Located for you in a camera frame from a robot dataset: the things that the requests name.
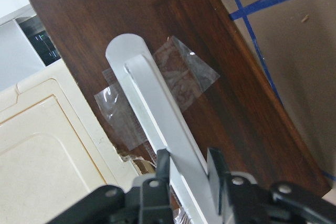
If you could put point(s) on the clear adhesive tape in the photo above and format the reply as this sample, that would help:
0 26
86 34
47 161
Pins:
186 75

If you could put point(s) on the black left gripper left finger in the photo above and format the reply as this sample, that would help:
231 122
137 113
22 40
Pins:
148 201

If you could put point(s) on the white drawer handle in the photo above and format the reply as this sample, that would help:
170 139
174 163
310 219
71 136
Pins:
163 124

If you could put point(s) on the dark wooden drawer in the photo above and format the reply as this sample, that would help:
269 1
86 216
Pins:
238 114

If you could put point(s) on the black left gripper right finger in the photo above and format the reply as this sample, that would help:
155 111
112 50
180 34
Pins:
239 199

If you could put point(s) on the cream plastic cabinet top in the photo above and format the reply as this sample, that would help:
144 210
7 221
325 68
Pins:
53 149

